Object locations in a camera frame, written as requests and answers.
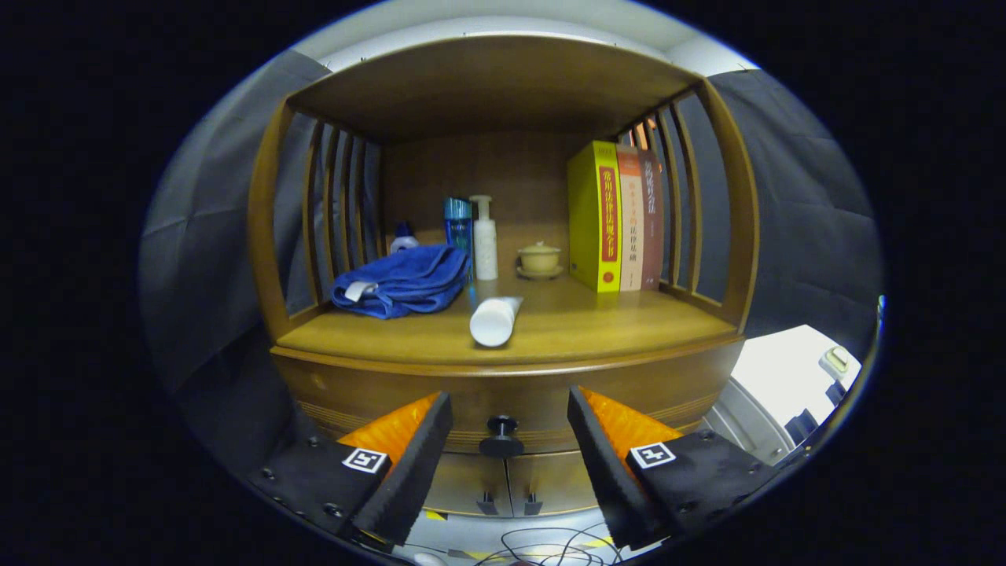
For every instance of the wooden drawer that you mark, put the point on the wooden drawer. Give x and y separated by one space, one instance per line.
511 393

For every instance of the wooden countertop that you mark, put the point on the wooden countertop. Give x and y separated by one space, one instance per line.
597 322

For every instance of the small white blue-capped bottle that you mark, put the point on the small white blue-capped bottle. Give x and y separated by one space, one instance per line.
404 236

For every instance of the yellow book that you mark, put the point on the yellow book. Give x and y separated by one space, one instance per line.
585 212

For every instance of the beige lidded teacup with saucer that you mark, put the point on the beige lidded teacup with saucer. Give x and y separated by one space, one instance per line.
539 258

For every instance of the orange and white book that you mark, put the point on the orange and white book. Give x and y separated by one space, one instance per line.
631 220

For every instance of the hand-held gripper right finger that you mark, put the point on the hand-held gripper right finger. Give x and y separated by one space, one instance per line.
609 479

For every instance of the wooden cabinet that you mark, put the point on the wooden cabinet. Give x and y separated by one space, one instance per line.
487 86

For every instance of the blue transparent bottle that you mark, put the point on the blue transparent bottle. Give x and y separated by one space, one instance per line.
457 220

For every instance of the white pump bottle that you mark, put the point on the white pump bottle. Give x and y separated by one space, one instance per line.
485 244

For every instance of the brown book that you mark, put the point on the brown book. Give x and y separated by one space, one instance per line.
651 220

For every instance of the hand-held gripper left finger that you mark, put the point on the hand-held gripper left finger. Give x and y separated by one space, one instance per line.
413 479

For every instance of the white and green tube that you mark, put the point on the white and green tube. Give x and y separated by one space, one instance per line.
495 321

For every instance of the wooden cabinet door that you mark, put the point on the wooden cabinet door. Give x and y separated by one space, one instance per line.
558 479
464 483

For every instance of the blue towel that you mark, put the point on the blue towel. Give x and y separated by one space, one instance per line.
409 279

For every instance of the black drawer knob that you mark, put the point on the black drawer knob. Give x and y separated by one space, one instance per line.
501 436

